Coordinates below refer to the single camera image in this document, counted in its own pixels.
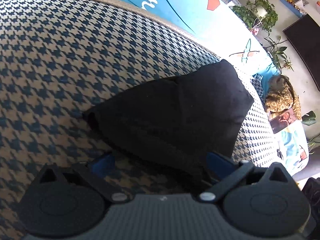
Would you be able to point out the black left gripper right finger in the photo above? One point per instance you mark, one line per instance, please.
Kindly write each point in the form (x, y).
(260, 201)

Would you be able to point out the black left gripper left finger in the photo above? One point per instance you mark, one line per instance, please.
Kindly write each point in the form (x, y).
(68, 201)

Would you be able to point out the black garment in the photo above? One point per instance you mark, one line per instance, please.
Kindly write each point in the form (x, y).
(168, 126)

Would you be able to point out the yellow patterned cushion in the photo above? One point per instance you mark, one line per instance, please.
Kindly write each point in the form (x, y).
(281, 96)

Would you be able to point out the houndstooth sofa seat cover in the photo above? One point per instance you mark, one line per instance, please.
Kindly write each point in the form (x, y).
(58, 59)

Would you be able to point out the black television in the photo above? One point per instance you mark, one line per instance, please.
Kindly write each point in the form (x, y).
(304, 35)

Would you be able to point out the green potted plant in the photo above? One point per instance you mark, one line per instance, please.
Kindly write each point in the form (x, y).
(257, 14)

